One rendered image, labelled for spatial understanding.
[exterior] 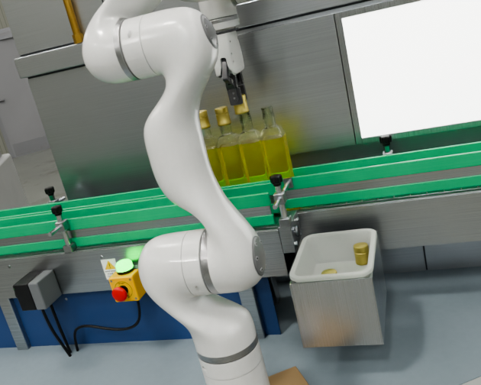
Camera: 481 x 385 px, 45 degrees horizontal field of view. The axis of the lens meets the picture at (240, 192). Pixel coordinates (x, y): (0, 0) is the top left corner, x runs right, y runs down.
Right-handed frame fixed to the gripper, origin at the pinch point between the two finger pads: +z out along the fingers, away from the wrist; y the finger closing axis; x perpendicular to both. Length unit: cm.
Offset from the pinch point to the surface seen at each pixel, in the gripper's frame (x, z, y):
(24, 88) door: -611, 26, -739
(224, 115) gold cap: -4.5, 4.6, -0.2
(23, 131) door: -633, 98, -725
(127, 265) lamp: -32, 34, 18
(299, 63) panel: 13.9, -2.9, -13.7
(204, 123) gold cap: -10.3, 5.6, -0.5
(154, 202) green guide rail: -27.7, 23.3, 4.6
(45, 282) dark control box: -58, 37, 19
